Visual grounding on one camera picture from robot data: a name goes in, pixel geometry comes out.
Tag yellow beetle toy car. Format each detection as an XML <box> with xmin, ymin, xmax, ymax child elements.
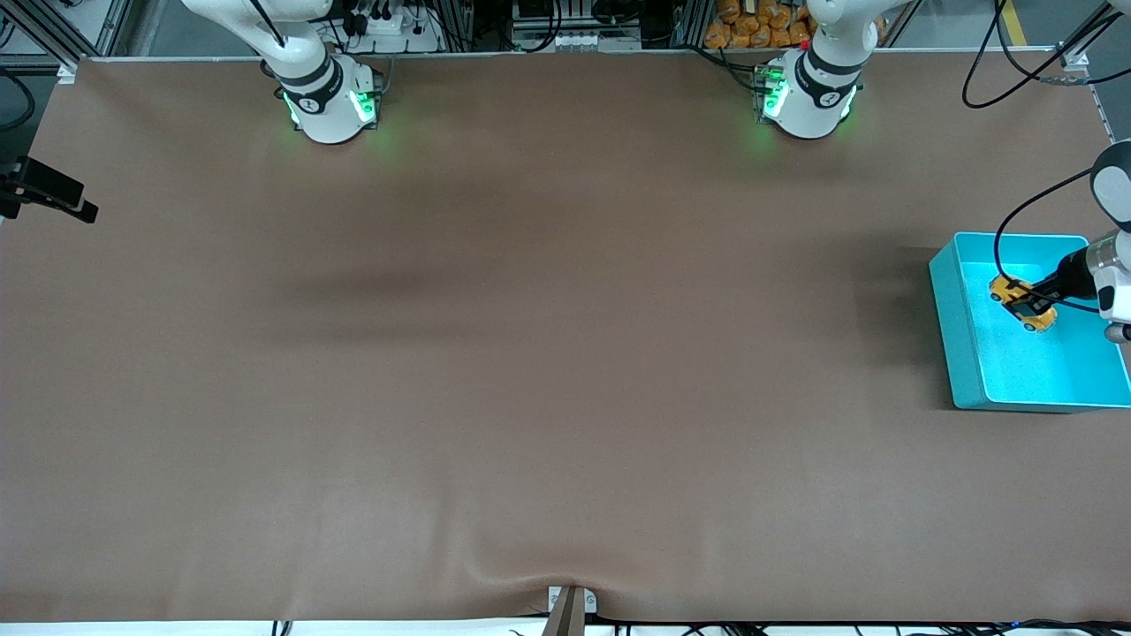
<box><xmin>988</xmin><ymin>275</ymin><xmax>1059</xmax><ymax>334</ymax></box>

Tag teal plastic bin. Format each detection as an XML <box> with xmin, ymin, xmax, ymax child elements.
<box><xmin>928</xmin><ymin>231</ymin><xmax>1131</xmax><ymax>413</ymax></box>

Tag white power strip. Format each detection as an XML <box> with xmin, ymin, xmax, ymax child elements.
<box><xmin>346</xmin><ymin>7</ymin><xmax>444</xmax><ymax>54</ymax></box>

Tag orange packaged goods pile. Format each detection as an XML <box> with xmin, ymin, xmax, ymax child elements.
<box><xmin>703</xmin><ymin>0</ymin><xmax>818</xmax><ymax>50</ymax></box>

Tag grey metal clamp plate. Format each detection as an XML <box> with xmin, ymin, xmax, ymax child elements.
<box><xmin>547</xmin><ymin>585</ymin><xmax>598</xmax><ymax>616</ymax></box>

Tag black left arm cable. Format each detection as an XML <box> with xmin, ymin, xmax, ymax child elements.
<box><xmin>961</xmin><ymin>0</ymin><xmax>1131</xmax><ymax>315</ymax></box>

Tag aluminium frame profile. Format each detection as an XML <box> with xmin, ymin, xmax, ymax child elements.
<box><xmin>0</xmin><ymin>0</ymin><xmax>133</xmax><ymax>70</ymax></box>
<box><xmin>1056</xmin><ymin>0</ymin><xmax>1131</xmax><ymax>72</ymax></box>

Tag brown camera mount bar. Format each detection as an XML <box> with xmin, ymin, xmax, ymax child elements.
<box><xmin>541</xmin><ymin>588</ymin><xmax>588</xmax><ymax>636</ymax></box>

